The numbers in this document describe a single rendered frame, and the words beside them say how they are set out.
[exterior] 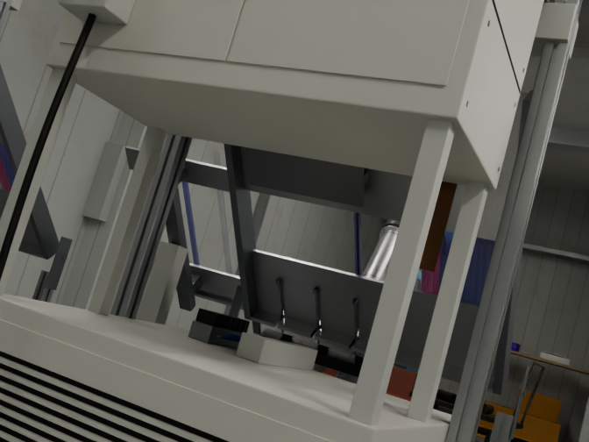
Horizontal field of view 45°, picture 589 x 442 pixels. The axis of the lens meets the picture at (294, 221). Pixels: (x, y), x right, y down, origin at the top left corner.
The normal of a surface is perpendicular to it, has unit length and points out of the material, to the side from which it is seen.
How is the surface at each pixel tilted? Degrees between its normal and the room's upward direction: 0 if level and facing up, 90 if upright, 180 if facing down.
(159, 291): 90
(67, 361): 90
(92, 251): 90
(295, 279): 132
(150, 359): 90
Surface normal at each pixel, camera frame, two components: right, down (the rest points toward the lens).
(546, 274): -0.43, -0.25
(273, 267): -0.48, 0.46
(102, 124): 0.86, 0.18
